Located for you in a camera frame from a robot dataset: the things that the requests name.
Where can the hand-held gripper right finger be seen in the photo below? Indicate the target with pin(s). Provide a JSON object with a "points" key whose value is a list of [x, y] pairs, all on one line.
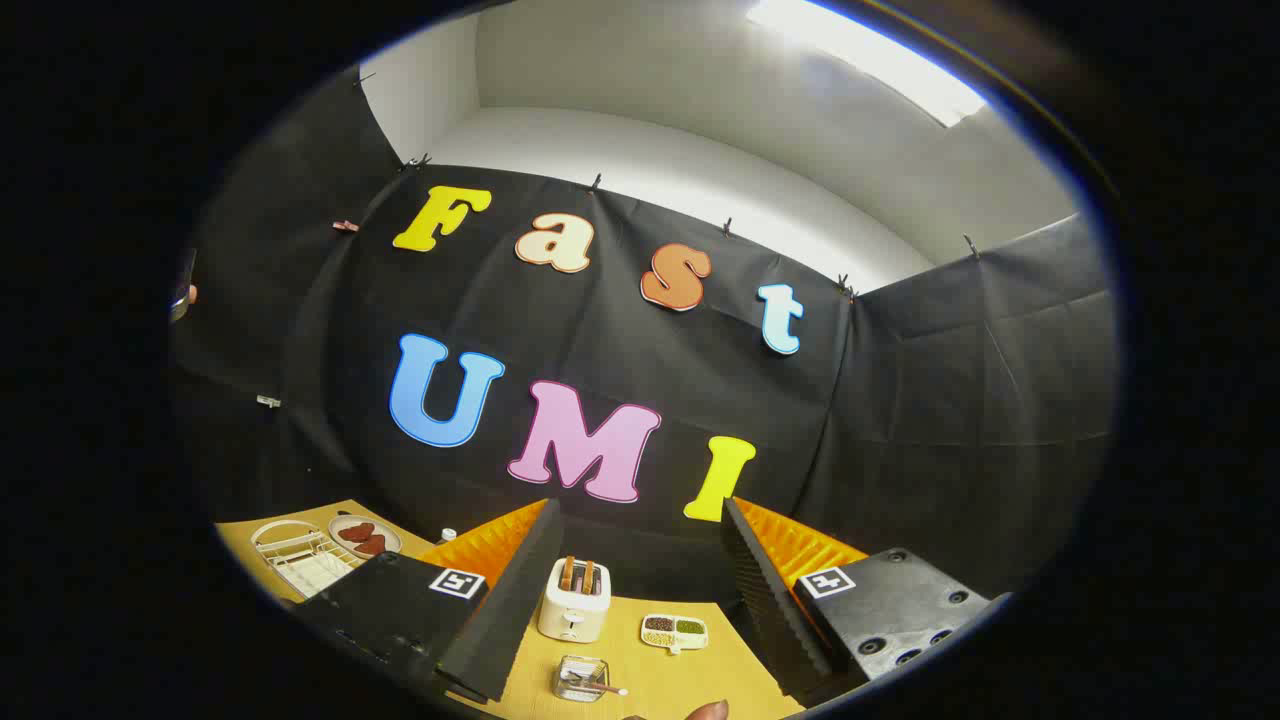
{"points": [[775, 620]]}

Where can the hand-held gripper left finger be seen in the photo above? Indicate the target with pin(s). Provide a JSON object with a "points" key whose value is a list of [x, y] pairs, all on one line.
{"points": [[515, 610]]}

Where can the beige dish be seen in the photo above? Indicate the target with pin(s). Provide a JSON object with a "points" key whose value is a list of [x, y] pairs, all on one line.
{"points": [[386, 527]]}

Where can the white toaster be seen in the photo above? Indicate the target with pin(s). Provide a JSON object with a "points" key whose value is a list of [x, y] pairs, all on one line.
{"points": [[570, 612]]}

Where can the toasted bread slice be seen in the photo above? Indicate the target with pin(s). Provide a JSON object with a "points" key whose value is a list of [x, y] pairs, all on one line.
{"points": [[589, 578], [567, 574]]}

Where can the white divided bean tray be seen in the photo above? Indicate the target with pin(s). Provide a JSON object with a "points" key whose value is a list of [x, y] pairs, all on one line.
{"points": [[675, 645]]}

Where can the red meat slice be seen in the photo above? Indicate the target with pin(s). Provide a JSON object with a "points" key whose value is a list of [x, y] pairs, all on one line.
{"points": [[371, 546], [356, 532]]}

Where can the white drip tray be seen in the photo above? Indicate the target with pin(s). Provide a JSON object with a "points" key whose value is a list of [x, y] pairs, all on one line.
{"points": [[315, 572]]}

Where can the row of black clips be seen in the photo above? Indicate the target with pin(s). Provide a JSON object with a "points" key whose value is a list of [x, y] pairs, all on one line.
{"points": [[596, 183]]}

